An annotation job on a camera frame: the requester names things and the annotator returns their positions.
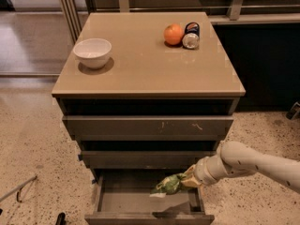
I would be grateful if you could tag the dark soda can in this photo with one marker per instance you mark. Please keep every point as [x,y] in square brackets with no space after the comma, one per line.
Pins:
[191,37]

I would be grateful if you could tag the padded gripper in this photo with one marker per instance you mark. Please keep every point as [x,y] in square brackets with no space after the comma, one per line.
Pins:
[201,172]

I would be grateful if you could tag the black object on floor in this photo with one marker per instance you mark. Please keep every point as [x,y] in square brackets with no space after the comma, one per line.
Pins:
[61,219]

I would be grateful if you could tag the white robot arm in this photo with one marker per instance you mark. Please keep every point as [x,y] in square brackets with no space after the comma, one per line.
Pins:
[235,159]

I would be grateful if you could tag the top grey drawer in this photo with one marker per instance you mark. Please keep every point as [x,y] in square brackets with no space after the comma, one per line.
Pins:
[147,128]

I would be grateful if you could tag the metal rod on floor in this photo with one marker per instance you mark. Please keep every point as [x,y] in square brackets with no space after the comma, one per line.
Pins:
[18,190]

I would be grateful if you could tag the open bottom grey drawer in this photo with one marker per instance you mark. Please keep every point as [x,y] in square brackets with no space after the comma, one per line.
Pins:
[123,198]

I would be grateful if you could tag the green jalapeno chip bag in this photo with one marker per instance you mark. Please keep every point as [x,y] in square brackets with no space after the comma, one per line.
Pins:
[168,186]

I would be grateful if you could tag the middle grey drawer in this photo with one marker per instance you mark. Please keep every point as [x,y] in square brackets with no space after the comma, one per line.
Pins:
[141,159]

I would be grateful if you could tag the white ceramic bowl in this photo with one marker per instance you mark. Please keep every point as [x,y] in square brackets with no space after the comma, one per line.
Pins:
[93,53]

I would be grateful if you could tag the orange fruit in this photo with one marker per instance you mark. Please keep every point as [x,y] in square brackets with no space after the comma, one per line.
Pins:
[173,34]

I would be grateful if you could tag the tan drawer cabinet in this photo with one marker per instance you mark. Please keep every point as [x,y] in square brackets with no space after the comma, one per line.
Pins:
[146,76]

